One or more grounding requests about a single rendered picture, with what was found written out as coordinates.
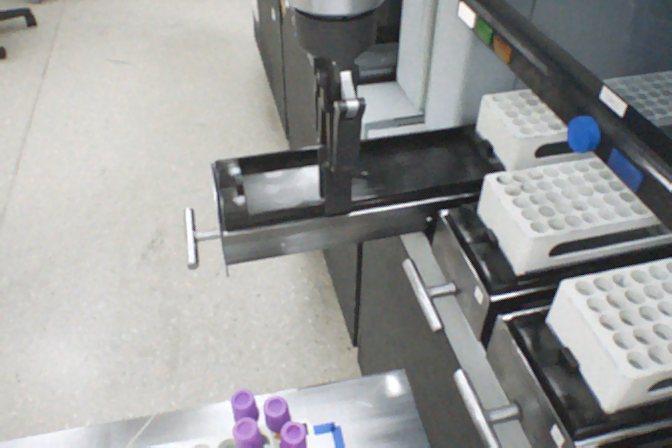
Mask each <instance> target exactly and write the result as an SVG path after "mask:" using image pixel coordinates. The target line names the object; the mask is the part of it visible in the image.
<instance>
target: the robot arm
mask: <svg viewBox="0 0 672 448"><path fill-rule="evenodd" d="M287 1H288V2H289V3H291V4H292V5H293V7H294V17H295V39H296V42H297V44H298V45H299V48H300V49H301V50H303V51H304V52H306V53H308V54H310V61H311V74H312V93H313V111H314V125H313V126H314V129H315V131H316V132H317V131H318V138H317V142H318V144H319V146H322V147H318V194H319V198H320V199H322V198H325V212H326V215H330V214H336V213H342V212H348V211H352V178H353V173H357V172H358V163H359V153H360V143H361V131H362V121H363V116H364V113H365V109H366V105H367V103H366V100H365V98H364V97H359V98H358V84H359V83H360V67H359V65H358V64H356V62H355V61H356V59H357V58H358V57H359V56H360V55H362V54H363V53H365V52H367V51H368V50H370V49H371V48H372V45H373V44H374V42H375V37H376V17H377V6H378V5H379V4H382V2H383V1H384V0H287Z"/></svg>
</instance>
